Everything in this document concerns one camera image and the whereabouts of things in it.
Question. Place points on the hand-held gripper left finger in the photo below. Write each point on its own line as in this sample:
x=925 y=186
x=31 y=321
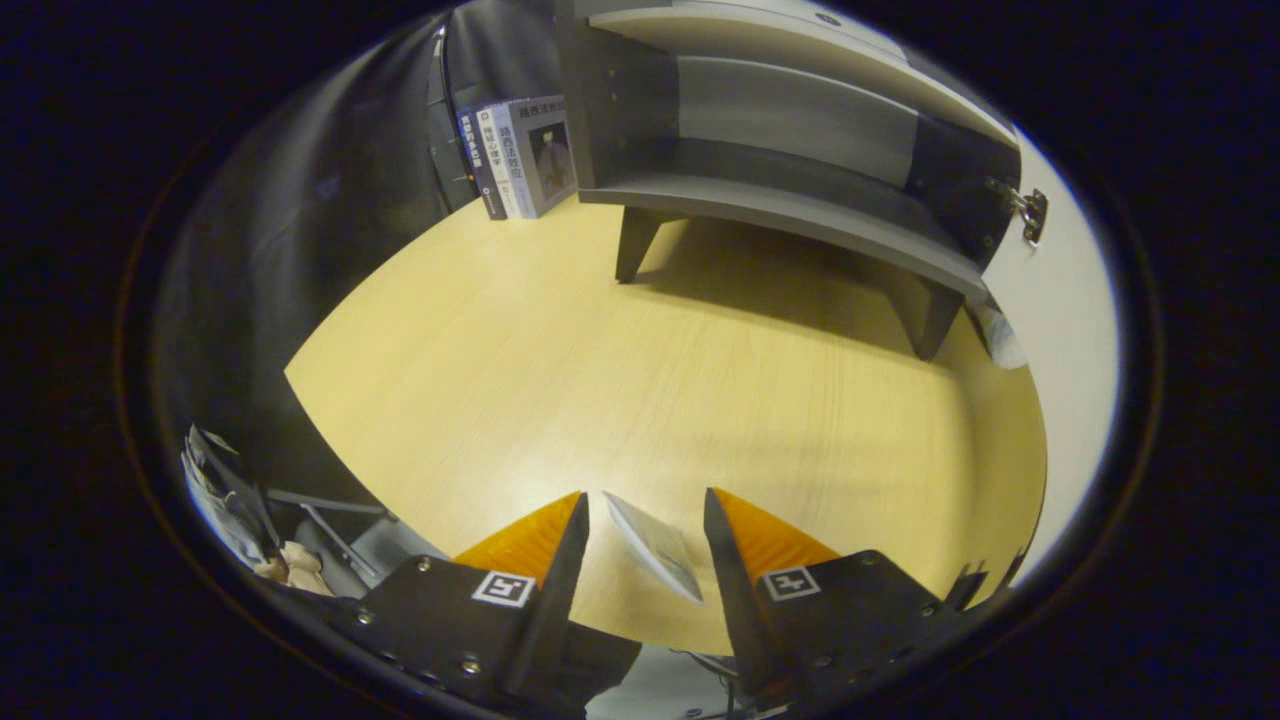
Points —
x=545 y=620

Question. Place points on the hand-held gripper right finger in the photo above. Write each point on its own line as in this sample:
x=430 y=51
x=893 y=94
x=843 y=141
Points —
x=745 y=620

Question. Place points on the clear bottle with blue liquid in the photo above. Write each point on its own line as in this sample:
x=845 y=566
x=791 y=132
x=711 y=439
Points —
x=655 y=545

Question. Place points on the beige crumpled object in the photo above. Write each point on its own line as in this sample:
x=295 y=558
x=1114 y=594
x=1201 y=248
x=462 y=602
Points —
x=300 y=570

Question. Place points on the small white rounded object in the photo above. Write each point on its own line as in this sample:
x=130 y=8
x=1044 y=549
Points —
x=1003 y=345

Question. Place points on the grey cabinet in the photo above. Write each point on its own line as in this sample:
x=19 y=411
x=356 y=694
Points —
x=780 y=210

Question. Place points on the black backdrop cloth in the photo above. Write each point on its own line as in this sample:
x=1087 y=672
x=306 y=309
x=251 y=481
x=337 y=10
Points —
x=300 y=250

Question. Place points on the white spine book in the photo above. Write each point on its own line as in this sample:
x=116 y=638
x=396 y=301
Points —
x=503 y=160

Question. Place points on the dark blue book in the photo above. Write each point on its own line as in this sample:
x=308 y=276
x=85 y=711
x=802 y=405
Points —
x=477 y=160

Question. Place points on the pale blue cover book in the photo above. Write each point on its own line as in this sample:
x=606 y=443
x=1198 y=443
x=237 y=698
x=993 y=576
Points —
x=550 y=150

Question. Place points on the metal door hinge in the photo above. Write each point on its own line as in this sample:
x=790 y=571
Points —
x=1033 y=208

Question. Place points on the grey metal frame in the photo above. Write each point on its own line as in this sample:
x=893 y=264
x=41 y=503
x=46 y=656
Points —
x=335 y=535

